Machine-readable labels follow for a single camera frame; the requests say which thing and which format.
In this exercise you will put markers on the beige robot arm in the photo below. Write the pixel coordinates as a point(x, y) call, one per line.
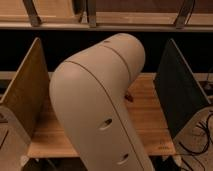
point(87, 92)

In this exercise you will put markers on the small dark object behind arm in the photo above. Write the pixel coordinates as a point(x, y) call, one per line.
point(129, 97)

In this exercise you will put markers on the right dark side panel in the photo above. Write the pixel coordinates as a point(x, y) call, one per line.
point(179, 93)

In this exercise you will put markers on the left wooden side panel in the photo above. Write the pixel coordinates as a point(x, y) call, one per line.
point(23, 99)

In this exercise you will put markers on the wooden shelf with brackets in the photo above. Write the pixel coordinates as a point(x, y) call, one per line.
point(108, 15)

